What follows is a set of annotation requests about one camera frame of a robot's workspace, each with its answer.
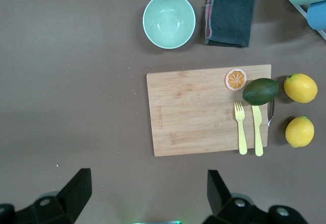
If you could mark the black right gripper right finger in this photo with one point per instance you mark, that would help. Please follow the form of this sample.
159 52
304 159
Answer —
224 203

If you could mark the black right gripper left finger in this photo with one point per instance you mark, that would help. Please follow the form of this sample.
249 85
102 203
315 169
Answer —
68 198

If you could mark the yellow plastic fork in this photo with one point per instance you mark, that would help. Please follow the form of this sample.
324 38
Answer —
242 132

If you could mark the yellow plastic knife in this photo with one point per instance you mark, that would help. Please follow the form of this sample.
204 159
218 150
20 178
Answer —
257 132

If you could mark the bamboo cutting board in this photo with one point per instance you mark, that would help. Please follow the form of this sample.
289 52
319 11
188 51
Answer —
193 112

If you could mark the thin curved metal utensil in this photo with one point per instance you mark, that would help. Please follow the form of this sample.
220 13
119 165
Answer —
271 112

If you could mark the yellow lemon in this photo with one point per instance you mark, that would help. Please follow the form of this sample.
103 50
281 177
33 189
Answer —
299 132
300 87

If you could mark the dark green avocado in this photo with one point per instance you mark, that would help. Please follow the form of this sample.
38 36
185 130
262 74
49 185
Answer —
259 91

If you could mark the orange slice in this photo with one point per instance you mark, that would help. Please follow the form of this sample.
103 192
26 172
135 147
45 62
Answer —
235 79

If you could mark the pink folded cloth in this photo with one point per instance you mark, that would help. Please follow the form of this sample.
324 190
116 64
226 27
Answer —
210 29

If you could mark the dark grey folded cloth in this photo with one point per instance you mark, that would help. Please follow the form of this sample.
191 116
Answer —
231 15

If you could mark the mint green bowl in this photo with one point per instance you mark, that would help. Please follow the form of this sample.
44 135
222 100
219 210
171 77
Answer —
169 20

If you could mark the light blue cup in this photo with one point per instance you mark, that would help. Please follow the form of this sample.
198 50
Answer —
318 15

